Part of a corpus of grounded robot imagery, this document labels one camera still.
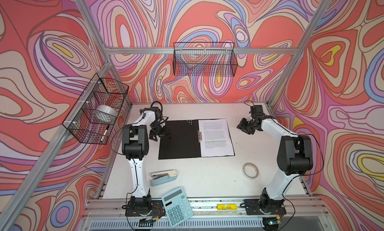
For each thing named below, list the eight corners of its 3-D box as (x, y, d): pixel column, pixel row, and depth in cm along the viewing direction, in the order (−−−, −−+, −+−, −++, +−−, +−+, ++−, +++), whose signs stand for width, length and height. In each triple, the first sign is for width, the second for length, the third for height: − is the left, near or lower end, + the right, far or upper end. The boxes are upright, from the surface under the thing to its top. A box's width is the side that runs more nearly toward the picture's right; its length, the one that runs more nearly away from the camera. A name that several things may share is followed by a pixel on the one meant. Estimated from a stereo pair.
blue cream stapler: (151, 186, 82) (150, 185, 79) (151, 174, 86) (150, 172, 83) (178, 181, 83) (177, 180, 81) (176, 170, 87) (176, 168, 85)
